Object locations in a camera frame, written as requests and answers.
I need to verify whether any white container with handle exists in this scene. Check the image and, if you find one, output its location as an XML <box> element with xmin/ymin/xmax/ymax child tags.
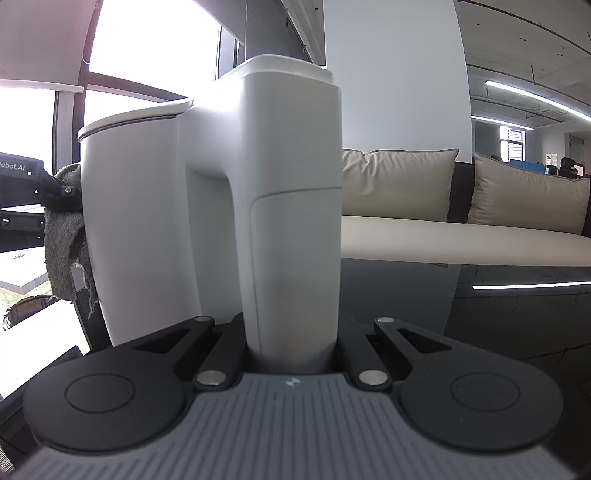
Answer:
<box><xmin>76</xmin><ymin>54</ymin><xmax>345</xmax><ymax>374</ymax></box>

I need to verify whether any beige sofa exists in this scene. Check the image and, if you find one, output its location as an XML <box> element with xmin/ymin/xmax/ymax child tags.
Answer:
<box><xmin>341</xmin><ymin>148</ymin><xmax>591</xmax><ymax>269</ymax></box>

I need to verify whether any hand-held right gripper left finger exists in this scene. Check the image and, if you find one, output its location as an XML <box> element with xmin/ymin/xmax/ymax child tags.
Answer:
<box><xmin>133</xmin><ymin>313</ymin><xmax>246</xmax><ymax>393</ymax></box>

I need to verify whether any beige sofa cushion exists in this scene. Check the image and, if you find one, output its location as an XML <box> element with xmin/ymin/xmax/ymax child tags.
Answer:
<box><xmin>466</xmin><ymin>152</ymin><xmax>591</xmax><ymax>237</ymax></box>
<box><xmin>342</xmin><ymin>148</ymin><xmax>461</xmax><ymax>223</ymax></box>

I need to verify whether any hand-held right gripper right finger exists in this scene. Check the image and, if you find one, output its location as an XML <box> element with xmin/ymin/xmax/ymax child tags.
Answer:
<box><xmin>338</xmin><ymin>316</ymin><xmax>454</xmax><ymax>393</ymax></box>

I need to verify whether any long ceiling light strip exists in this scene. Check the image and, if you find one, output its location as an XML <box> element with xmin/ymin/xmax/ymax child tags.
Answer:
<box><xmin>484</xmin><ymin>79</ymin><xmax>591</xmax><ymax>121</ymax></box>

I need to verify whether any grey fluffy cloth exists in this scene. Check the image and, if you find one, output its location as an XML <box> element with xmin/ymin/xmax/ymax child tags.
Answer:
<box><xmin>44</xmin><ymin>161</ymin><xmax>100</xmax><ymax>320</ymax></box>

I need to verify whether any large glass window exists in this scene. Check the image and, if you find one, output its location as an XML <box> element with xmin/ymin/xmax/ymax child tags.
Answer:
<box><xmin>0</xmin><ymin>0</ymin><xmax>246</xmax><ymax>370</ymax></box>

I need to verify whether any computer monitor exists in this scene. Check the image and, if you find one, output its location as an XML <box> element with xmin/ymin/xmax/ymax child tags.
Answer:
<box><xmin>510</xmin><ymin>159</ymin><xmax>546</xmax><ymax>175</ymax></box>

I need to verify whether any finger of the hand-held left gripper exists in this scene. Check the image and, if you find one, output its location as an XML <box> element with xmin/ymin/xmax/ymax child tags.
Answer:
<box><xmin>46</xmin><ymin>174</ymin><xmax>85</xmax><ymax>214</ymax></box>

